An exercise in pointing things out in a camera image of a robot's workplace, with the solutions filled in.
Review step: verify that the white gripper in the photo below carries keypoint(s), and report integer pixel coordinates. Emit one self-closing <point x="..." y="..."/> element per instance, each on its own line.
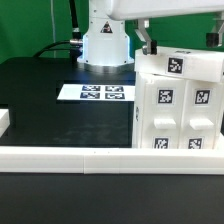
<point x="137" y="9"/>

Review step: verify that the white cabinet top block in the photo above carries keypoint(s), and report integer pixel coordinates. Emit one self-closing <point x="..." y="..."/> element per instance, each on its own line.
<point x="183" y="63"/>

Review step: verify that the white door panel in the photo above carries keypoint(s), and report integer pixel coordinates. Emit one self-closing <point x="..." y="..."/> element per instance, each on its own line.
<point x="202" y="114"/>
<point x="162" y="110"/>

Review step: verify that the white cabinet body box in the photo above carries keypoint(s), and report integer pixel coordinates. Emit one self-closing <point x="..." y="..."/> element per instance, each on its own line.
<point x="141" y="79"/>

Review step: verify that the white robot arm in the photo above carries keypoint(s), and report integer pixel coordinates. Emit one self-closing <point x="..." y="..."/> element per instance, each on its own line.
<point x="106" y="46"/>

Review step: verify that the white marker sheet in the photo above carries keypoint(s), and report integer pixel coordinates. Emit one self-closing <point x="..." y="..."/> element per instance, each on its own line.
<point x="87" y="92"/>

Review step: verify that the white U-shaped fence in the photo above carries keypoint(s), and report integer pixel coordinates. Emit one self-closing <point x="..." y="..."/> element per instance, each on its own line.
<point x="111" y="160"/>

